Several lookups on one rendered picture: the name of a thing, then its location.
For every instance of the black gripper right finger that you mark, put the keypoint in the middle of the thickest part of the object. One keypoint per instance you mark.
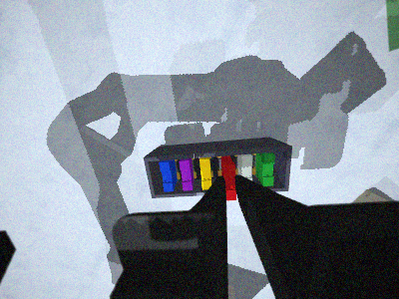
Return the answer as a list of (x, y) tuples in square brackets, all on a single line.
[(293, 240)]

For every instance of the white shallow tray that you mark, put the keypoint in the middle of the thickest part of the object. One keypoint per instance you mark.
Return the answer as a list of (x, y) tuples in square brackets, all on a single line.
[(370, 196)]

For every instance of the dark grey fuse block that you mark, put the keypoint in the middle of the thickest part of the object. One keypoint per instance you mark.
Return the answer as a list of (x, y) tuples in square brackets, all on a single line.
[(174, 171)]

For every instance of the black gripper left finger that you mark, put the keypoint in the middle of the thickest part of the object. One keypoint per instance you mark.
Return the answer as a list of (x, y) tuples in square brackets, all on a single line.
[(196, 234)]

